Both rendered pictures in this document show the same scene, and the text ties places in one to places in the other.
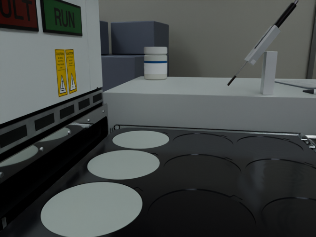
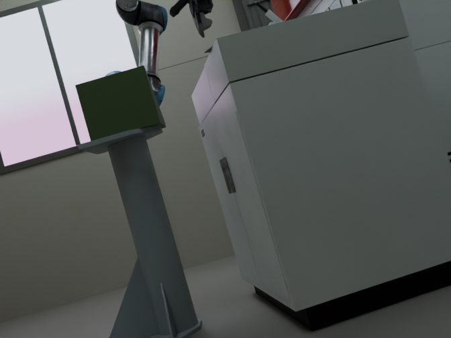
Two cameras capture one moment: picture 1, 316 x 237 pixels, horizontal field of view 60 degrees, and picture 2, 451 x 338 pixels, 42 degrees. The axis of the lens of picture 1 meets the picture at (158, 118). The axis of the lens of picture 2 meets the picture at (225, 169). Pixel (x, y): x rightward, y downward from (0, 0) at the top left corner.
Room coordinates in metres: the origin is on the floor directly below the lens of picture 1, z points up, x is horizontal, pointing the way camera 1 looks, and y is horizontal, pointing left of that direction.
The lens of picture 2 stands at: (2.54, -1.23, 0.50)
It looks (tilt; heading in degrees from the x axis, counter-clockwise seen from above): 2 degrees up; 161
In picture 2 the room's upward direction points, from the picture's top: 16 degrees counter-clockwise
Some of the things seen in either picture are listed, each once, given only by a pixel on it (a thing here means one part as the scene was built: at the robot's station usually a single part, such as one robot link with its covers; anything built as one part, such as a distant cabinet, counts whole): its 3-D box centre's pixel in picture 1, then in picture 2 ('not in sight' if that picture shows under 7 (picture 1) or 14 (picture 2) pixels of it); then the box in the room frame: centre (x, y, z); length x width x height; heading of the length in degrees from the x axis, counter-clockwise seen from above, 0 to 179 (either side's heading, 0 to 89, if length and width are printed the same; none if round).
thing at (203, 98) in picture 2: not in sight; (212, 96); (0.21, -0.41, 0.89); 0.55 x 0.09 x 0.14; 170
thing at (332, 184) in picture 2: not in sight; (312, 189); (0.40, -0.18, 0.41); 0.96 x 0.64 x 0.82; 170
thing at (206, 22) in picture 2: not in sight; (205, 23); (0.40, -0.42, 1.14); 0.06 x 0.03 x 0.09; 80
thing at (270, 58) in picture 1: (261, 60); (276, 26); (0.56, -0.21, 1.03); 0.06 x 0.04 x 0.13; 80
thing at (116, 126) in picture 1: (203, 131); not in sight; (0.52, -0.09, 0.90); 0.37 x 0.01 x 0.01; 80
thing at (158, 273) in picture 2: not in sight; (127, 241); (0.11, -0.89, 0.41); 0.51 x 0.44 x 0.82; 72
